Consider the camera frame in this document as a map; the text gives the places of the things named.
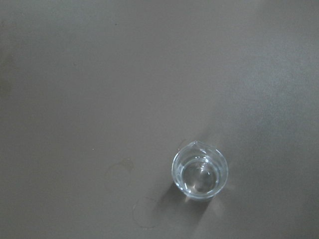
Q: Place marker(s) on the clear glass shaker cup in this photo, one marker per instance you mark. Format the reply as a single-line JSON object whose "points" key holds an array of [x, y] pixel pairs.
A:
{"points": [[199, 171]]}

